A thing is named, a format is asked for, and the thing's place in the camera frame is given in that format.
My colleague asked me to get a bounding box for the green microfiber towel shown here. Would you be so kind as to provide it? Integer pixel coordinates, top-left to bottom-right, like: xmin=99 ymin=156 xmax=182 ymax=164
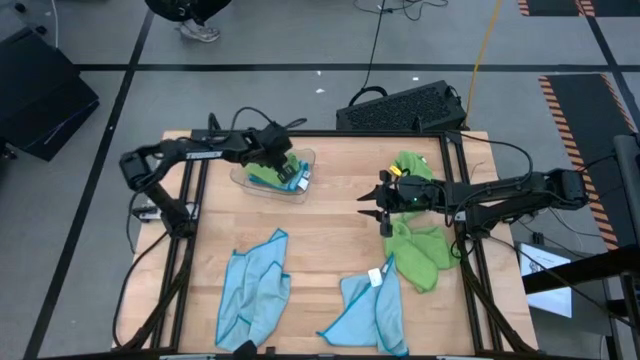
xmin=244 ymin=152 xmax=301 ymax=189
xmin=383 ymin=212 xmax=461 ymax=295
xmin=390 ymin=150 xmax=436 ymax=182

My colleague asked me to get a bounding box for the blue microfiber towel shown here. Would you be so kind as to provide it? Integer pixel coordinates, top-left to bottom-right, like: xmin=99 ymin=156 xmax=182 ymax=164
xmin=214 ymin=228 xmax=293 ymax=353
xmin=317 ymin=253 xmax=411 ymax=357
xmin=247 ymin=159 xmax=312 ymax=194

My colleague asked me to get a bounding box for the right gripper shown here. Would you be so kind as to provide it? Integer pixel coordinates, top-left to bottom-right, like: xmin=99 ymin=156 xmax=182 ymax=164
xmin=356 ymin=169 xmax=436 ymax=238

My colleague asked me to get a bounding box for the black perforated computer case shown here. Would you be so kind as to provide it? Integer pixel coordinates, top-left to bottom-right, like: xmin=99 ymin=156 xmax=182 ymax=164
xmin=335 ymin=79 xmax=469 ymax=133

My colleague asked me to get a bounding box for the black stand beam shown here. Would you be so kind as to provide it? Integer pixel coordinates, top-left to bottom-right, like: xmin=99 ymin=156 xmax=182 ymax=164
xmin=521 ymin=243 xmax=640 ymax=296

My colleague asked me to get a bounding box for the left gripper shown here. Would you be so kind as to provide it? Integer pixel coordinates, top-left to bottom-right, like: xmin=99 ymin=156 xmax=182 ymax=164
xmin=247 ymin=122 xmax=300 ymax=185

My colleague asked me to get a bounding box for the white display screen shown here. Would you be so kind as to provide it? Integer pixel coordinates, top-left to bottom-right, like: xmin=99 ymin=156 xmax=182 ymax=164
xmin=518 ymin=241 xmax=574 ymax=320

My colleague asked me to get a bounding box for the clear plastic bin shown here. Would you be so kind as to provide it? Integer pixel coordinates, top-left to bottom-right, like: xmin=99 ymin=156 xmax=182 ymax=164
xmin=229 ymin=146 xmax=317 ymax=205

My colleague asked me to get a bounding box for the yellow hanging cable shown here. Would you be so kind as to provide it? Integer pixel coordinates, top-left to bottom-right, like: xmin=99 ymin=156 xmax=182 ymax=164
xmin=462 ymin=0 xmax=504 ymax=129

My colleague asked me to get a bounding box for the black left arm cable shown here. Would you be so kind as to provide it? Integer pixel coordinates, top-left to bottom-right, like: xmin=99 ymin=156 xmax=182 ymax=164
xmin=112 ymin=230 xmax=171 ymax=350

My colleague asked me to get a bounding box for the white floor cable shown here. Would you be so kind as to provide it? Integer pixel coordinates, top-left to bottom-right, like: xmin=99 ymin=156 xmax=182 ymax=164
xmin=49 ymin=0 xmax=61 ymax=50

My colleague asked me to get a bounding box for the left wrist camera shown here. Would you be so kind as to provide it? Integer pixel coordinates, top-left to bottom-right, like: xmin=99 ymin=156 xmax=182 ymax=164
xmin=258 ymin=123 xmax=294 ymax=152

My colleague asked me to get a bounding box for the black hazard striped mat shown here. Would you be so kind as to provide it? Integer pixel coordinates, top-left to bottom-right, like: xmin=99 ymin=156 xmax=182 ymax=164
xmin=537 ymin=73 xmax=640 ymax=252
xmin=517 ymin=0 xmax=585 ymax=17
xmin=579 ymin=0 xmax=640 ymax=18

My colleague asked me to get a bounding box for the black hanging cable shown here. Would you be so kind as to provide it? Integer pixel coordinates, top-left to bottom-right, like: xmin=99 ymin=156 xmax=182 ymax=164
xmin=348 ymin=0 xmax=450 ymax=108

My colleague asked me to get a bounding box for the black equipment case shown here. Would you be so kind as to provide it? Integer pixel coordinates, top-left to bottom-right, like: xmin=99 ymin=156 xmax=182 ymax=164
xmin=0 ymin=25 xmax=101 ymax=163

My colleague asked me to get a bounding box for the person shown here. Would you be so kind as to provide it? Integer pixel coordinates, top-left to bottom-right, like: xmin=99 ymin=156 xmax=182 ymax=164
xmin=144 ymin=0 xmax=234 ymax=44

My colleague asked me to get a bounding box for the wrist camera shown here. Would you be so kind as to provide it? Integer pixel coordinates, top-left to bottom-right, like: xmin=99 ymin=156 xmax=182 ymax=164
xmin=394 ymin=175 xmax=424 ymax=211
xmin=258 ymin=123 xmax=294 ymax=152

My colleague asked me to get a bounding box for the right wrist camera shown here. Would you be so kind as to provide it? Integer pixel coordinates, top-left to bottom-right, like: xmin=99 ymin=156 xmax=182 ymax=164
xmin=394 ymin=175 xmax=424 ymax=211

